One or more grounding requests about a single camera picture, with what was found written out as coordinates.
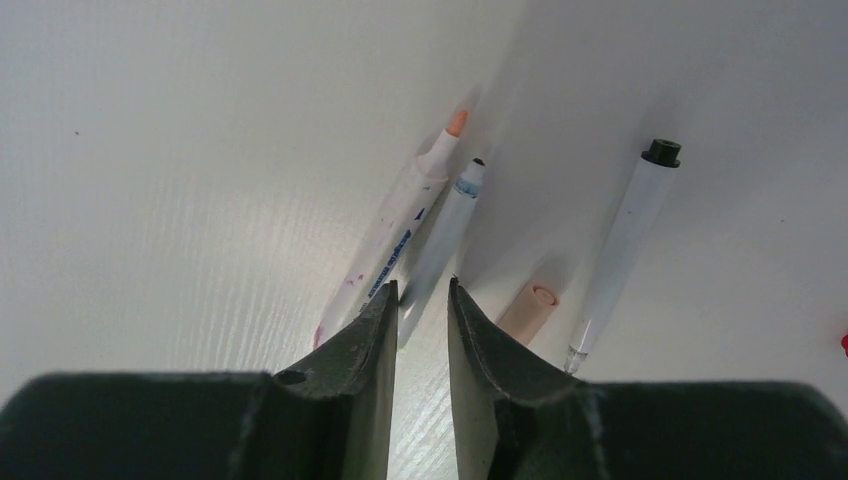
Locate peach pen cap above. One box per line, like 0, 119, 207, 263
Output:
496, 283, 560, 346

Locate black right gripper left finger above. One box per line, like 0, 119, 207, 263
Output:
1, 282, 398, 479

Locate white pen orange tip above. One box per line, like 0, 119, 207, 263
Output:
313, 110, 469, 349

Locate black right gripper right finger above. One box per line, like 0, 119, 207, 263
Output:
447, 279, 847, 479

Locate white pen green end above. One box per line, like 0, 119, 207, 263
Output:
398, 158, 486, 348

